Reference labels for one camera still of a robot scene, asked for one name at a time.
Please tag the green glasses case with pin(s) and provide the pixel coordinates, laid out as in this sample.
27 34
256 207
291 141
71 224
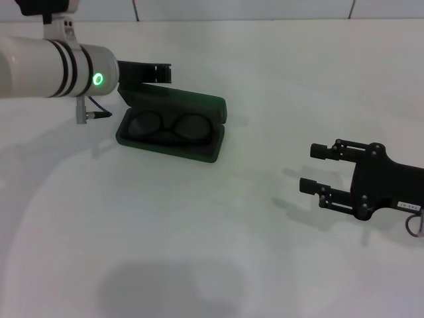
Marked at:
185 99

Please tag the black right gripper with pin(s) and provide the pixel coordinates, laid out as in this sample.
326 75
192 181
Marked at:
381 179

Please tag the black round-frame glasses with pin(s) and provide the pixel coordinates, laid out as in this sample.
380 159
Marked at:
167 129

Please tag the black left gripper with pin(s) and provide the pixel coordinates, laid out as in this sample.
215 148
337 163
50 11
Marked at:
136 73

